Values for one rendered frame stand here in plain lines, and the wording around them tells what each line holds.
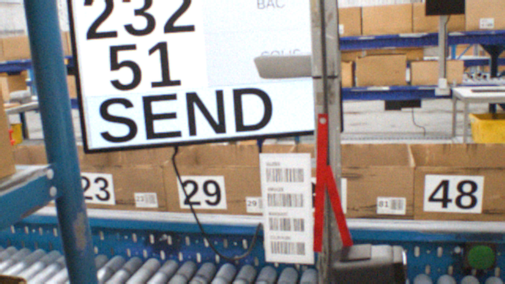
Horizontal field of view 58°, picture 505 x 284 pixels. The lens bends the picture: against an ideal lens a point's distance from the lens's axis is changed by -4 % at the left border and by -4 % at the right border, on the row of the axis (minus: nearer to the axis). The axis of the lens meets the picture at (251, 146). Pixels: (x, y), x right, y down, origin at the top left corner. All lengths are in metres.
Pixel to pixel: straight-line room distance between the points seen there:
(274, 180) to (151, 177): 0.84
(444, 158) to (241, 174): 0.70
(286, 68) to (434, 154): 0.94
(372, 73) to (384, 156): 3.99
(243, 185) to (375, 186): 0.40
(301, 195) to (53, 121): 0.48
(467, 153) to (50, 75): 1.47
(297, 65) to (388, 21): 5.04
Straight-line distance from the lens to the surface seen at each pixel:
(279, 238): 0.83
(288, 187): 0.79
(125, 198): 1.65
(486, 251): 1.43
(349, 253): 0.79
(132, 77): 0.86
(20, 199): 0.40
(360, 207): 1.44
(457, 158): 1.71
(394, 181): 1.41
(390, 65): 5.62
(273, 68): 0.85
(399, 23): 5.88
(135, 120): 0.87
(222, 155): 1.77
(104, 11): 0.88
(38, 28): 0.42
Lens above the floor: 1.44
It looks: 13 degrees down
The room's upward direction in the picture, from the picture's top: 4 degrees counter-clockwise
